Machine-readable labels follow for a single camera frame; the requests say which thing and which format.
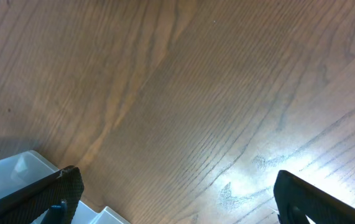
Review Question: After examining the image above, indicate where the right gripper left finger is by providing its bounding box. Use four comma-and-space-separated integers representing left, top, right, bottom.
0, 166, 85, 223

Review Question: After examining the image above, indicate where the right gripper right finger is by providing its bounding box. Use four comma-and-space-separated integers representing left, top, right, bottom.
274, 170, 355, 224

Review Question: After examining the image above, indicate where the clear plastic storage container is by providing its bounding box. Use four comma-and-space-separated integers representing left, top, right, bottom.
0, 151, 129, 224

